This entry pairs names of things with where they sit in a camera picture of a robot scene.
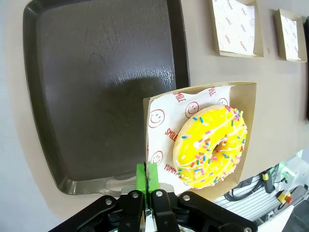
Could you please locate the brown cardboard food box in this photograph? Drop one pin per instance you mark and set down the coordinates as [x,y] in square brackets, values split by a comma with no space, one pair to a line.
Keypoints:
[243,101]
[277,36]
[259,29]

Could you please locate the yellow red emergency stop button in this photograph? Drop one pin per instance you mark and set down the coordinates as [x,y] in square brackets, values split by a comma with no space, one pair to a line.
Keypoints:
[285,197]

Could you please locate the white red-printed paper liner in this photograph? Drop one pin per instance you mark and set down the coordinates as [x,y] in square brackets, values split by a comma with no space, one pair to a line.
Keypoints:
[290,38]
[234,26]
[164,135]

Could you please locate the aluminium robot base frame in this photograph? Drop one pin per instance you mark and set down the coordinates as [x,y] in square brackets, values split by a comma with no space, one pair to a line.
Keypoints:
[248,210]

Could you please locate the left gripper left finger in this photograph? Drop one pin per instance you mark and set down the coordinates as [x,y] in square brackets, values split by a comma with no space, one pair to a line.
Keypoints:
[135,203]

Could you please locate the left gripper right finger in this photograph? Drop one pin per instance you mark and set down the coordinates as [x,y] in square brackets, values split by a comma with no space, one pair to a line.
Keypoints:
[160,203]

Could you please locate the yellow iced sprinkle donut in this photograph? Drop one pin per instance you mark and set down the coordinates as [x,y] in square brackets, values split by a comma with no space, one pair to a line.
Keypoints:
[212,145]

